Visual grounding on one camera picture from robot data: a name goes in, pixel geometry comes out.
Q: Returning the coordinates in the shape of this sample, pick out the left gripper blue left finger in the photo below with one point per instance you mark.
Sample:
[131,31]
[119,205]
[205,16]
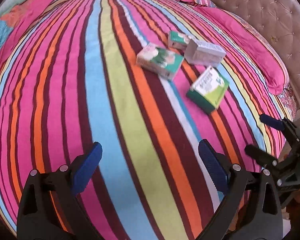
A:
[68,182]

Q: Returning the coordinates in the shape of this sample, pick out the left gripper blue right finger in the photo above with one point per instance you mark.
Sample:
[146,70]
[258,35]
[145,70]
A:
[231,180]

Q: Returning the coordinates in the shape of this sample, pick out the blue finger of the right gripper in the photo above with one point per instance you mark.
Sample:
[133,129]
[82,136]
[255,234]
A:
[262,158]
[271,121]

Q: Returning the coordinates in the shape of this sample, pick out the green white medicine box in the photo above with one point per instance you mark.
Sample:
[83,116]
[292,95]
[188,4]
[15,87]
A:
[208,90]

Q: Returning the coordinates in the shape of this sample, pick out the white pink text box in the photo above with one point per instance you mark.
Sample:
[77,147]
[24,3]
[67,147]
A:
[204,53]

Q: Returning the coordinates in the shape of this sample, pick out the teal picture box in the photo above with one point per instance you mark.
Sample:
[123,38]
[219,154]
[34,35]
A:
[162,61]

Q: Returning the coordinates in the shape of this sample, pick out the teal green box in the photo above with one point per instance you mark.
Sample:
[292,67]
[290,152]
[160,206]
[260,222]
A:
[178,40]

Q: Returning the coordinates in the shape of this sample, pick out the striped colourful bed sheet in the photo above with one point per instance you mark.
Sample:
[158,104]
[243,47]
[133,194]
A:
[69,78]

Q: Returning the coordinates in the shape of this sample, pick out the tufted beige headboard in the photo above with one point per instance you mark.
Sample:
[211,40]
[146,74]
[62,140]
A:
[278,21]

